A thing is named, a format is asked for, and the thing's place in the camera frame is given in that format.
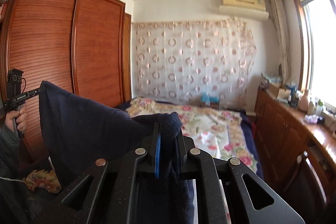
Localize floral quilt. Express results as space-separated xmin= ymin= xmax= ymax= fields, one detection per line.
xmin=125 ymin=97 xmax=259 ymax=174

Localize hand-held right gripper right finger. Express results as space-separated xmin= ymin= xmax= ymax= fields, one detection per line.
xmin=175 ymin=135 xmax=306 ymax=224

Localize navy printed t-shirt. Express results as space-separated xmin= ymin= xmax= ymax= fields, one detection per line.
xmin=39 ymin=81 xmax=196 ymax=224

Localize white crumpled plastic bag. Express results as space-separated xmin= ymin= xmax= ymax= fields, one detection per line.
xmin=304 ymin=114 xmax=323 ymax=125

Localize cream air conditioner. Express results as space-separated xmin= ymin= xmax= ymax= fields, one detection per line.
xmin=219 ymin=0 xmax=269 ymax=20

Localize circle patterned sheer curtain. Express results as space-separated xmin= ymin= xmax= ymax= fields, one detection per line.
xmin=131 ymin=18 xmax=256 ymax=106

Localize pink jug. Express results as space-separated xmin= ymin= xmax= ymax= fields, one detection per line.
xmin=299 ymin=90 xmax=310 ymax=112

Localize wooden sideboard cabinet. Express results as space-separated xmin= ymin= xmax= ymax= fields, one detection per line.
xmin=253 ymin=89 xmax=336 ymax=216

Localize stack of folded cloths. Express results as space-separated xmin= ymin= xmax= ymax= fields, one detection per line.
xmin=260 ymin=74 xmax=282 ymax=89

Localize black chair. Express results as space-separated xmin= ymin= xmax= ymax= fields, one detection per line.
xmin=285 ymin=152 xmax=330 ymax=216

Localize yellow floral cloth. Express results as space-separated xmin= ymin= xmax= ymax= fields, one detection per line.
xmin=22 ymin=169 xmax=62 ymax=194

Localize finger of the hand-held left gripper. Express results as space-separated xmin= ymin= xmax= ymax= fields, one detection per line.
xmin=26 ymin=87 xmax=45 ymax=100

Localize blue box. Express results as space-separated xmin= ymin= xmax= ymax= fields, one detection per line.
xmin=200 ymin=93 xmax=220 ymax=109

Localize white bottle with green cap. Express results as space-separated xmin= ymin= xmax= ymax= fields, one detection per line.
xmin=315 ymin=99 xmax=324 ymax=116

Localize wooden slatted wardrobe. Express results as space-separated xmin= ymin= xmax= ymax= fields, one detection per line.
xmin=0 ymin=0 xmax=132 ymax=161

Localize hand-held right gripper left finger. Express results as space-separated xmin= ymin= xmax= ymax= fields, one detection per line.
xmin=34 ymin=123 xmax=161 ymax=224

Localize cardboard box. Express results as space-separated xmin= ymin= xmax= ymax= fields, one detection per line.
xmin=268 ymin=84 xmax=291 ymax=101

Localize wooden framed window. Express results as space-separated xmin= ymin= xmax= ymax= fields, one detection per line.
xmin=291 ymin=0 xmax=336 ymax=114

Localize beige window curtain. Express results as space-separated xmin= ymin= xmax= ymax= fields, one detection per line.
xmin=270 ymin=0 xmax=292 ymax=83

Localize person's left hand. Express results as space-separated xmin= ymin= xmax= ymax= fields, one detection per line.
xmin=5 ymin=106 xmax=27 ymax=132

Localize person's left forearm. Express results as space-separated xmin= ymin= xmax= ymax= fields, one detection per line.
xmin=0 ymin=123 xmax=24 ymax=180

